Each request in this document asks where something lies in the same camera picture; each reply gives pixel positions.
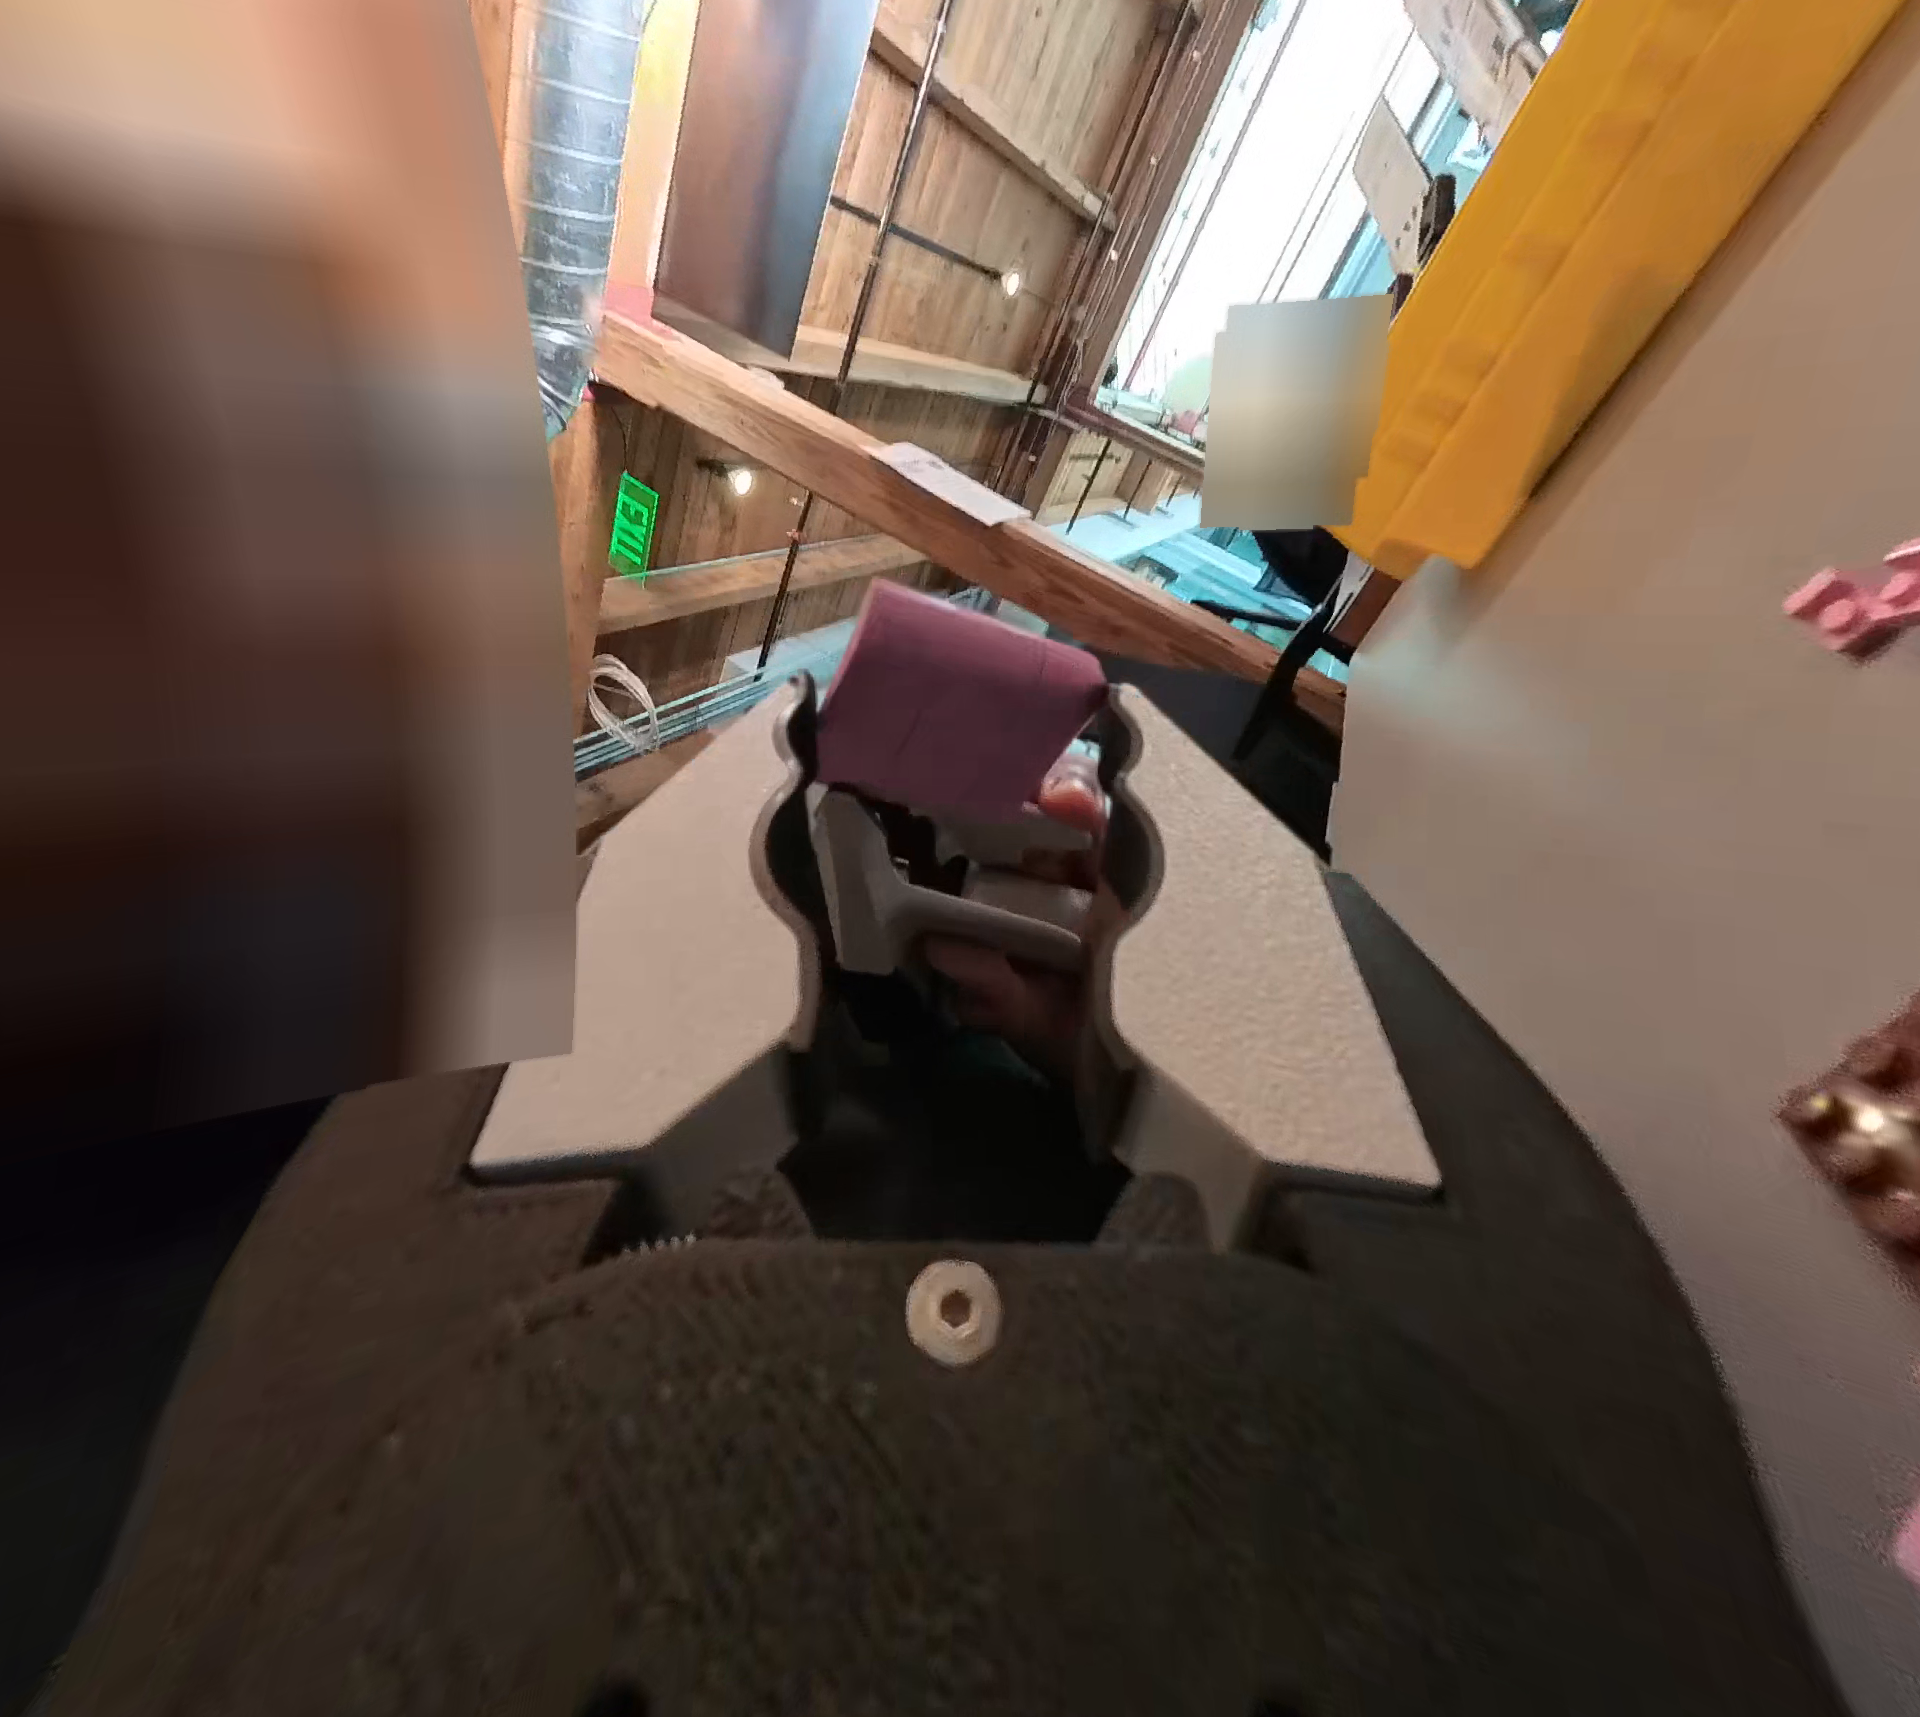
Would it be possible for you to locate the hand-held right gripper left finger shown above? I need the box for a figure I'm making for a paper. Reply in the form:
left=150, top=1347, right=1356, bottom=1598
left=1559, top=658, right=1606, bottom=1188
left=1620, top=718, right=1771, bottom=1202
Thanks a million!
left=469, top=680, right=823, bottom=1178

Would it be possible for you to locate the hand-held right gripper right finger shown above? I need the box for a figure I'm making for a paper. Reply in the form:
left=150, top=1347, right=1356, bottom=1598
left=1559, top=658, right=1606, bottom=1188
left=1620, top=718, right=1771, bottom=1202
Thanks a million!
left=1076, top=680, right=1444, bottom=1253

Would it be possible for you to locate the pink rounded tile block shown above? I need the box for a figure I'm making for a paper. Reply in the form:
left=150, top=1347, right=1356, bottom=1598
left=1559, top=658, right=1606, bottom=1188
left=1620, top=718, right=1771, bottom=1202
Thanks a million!
left=817, top=582, right=1108, bottom=825

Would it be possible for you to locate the pile of mixed toy bricks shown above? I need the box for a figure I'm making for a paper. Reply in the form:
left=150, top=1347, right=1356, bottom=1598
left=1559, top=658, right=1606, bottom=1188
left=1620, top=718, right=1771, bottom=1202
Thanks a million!
left=1777, top=538, right=1920, bottom=1584

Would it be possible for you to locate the person's left hand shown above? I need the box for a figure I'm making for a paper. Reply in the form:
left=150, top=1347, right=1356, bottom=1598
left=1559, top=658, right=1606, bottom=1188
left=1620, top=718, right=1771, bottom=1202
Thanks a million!
left=927, top=768, right=1117, bottom=1077

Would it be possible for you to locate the white paper sign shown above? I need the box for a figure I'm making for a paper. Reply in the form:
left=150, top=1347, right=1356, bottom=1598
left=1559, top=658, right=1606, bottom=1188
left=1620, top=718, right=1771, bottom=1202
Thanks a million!
left=885, top=440, right=1033, bottom=526

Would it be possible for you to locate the wooden railing beam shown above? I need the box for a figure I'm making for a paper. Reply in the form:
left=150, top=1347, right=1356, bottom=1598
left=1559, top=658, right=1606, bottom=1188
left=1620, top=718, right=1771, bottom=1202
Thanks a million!
left=591, top=305, right=1343, bottom=729

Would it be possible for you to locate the yellow plastic bin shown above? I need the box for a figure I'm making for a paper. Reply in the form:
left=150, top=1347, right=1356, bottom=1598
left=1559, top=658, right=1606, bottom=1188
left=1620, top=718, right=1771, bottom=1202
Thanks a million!
left=1337, top=0, right=1920, bottom=582

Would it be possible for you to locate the small cardboard sheet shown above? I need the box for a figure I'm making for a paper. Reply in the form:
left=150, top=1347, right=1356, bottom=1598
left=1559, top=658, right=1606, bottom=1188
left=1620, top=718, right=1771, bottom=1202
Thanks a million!
left=1350, top=89, right=1458, bottom=272

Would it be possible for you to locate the silver air duct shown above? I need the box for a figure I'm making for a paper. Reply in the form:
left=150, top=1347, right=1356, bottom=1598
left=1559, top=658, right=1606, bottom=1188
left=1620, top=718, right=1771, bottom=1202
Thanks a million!
left=517, top=0, right=661, bottom=432

